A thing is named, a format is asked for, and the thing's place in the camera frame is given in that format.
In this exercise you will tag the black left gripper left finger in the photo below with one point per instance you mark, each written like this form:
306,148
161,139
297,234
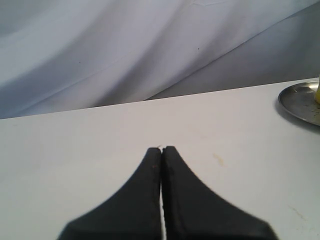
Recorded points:
132,213

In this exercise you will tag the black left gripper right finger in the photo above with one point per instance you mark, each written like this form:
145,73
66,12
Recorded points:
192,211

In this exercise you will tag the yellow sponge block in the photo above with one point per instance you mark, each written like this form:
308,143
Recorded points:
317,94

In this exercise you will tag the round stainless steel plate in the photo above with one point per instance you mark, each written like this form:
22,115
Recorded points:
299,101

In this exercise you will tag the grey-white backdrop cloth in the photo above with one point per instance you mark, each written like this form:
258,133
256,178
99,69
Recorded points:
61,55

